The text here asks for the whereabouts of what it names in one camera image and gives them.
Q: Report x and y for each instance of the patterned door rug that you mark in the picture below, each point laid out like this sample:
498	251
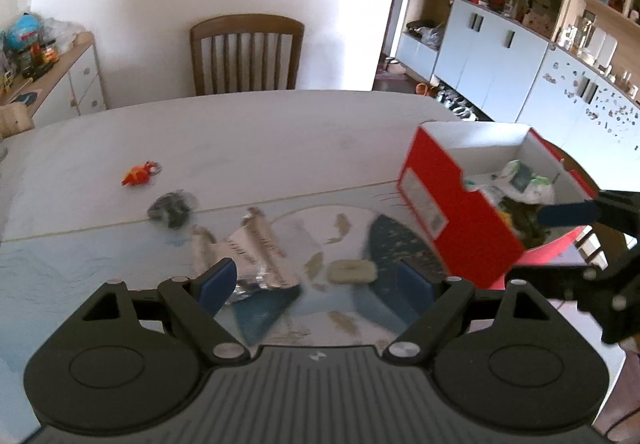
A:
387	74

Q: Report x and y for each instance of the small red toy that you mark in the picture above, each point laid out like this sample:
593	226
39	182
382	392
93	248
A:
139	174

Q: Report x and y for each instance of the brown wooden slatted chair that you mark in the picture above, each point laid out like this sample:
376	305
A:
247	54

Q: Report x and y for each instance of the beige eraser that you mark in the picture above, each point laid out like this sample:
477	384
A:
350	271

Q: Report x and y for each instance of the plastic bag in cabinet nook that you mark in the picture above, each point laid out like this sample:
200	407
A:
430	35

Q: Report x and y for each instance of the crumpled foil wrapper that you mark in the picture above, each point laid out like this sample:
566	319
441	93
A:
260	254

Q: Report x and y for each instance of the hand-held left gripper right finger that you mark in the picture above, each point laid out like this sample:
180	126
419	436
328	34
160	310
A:
415	281

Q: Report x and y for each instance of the white plastic bag green print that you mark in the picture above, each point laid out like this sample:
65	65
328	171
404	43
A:
525	179

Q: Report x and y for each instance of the dark item in clear wrap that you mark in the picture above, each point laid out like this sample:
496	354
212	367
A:
172	210

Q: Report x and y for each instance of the brown wooden round-back chair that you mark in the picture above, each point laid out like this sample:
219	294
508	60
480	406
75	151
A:
595	249

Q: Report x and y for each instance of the orange slippers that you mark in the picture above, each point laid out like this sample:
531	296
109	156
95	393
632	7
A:
422	88

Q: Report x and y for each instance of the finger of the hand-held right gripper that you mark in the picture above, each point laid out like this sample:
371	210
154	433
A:
570	214
550	279

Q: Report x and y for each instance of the white sideboard wooden top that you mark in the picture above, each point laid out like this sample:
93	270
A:
75	79

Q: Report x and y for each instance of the red and white cardboard box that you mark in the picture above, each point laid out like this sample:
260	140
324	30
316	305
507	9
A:
440	194

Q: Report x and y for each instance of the clear plastic bags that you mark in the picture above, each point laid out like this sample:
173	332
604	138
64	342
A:
60	34

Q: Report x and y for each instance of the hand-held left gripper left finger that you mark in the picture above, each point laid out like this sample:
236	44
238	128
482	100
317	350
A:
217	281

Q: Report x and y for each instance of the white and wood wall cabinet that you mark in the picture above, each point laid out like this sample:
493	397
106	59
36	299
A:
500	54

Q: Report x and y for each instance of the row of shoes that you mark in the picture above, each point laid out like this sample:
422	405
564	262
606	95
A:
452	102

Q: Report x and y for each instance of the dark jars on sideboard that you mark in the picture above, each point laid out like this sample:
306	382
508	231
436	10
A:
42	54

